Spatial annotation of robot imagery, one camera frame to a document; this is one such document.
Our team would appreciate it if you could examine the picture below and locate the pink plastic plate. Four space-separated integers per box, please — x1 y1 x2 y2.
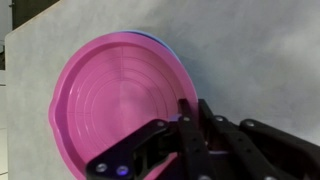
48 31 200 180

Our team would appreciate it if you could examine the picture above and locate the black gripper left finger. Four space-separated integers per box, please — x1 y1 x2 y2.
85 98 216 180

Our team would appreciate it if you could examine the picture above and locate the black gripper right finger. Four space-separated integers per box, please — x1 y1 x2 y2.
198 98 320 180

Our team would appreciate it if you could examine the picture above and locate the blue plastic bowl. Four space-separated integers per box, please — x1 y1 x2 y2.
125 29 183 65

